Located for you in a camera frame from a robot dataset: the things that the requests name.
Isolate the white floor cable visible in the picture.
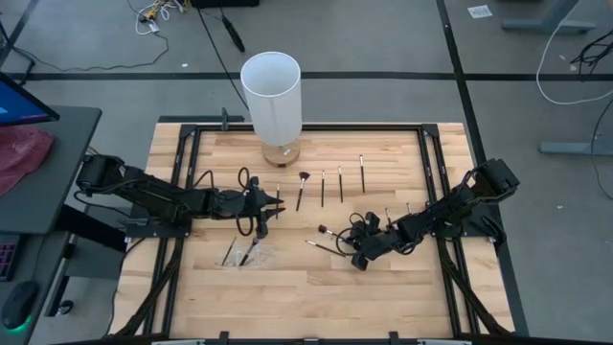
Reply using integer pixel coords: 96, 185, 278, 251
534, 0, 613, 106

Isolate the black desk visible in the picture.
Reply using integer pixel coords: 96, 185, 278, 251
0, 105, 128, 345

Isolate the white and yellow cable bundle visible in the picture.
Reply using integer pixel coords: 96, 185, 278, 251
125, 0, 188, 37

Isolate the black stick-shaped device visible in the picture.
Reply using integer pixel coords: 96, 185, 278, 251
219, 12, 247, 54

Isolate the round brown-head makeup brush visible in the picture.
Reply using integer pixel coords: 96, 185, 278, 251
317, 223, 347, 241

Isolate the black cable bundle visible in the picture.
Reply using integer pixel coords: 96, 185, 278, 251
569, 29, 613, 76

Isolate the black fan makeup brush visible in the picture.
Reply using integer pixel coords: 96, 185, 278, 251
295, 171, 311, 213

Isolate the red cloth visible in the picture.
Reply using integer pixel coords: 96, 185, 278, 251
0, 125, 57, 197

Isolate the black computer mouse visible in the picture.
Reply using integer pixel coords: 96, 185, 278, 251
0, 280, 41, 332

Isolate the computer monitor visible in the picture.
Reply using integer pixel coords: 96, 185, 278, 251
0, 71, 61, 128

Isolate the thin black floor cable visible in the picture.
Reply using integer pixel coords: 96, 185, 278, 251
589, 98, 613, 201
9, 32, 171, 73

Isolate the black lamp cord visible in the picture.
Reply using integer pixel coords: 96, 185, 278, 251
195, 7, 250, 112

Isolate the white paper sheet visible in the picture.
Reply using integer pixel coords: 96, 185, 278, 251
466, 4, 494, 20

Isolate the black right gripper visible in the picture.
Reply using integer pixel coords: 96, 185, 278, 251
351, 212, 401, 272

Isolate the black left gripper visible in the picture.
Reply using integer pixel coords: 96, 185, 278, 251
241, 174, 287, 240

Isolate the black keyboard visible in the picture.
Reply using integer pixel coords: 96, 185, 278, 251
0, 233, 23, 284

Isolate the clear acrylic organizer container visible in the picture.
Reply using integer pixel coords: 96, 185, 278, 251
205, 239, 278, 270

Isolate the grey desk foot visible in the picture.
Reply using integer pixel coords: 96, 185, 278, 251
501, 0, 598, 35
538, 137, 613, 157

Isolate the black box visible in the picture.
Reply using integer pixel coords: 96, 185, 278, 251
190, 0, 261, 10

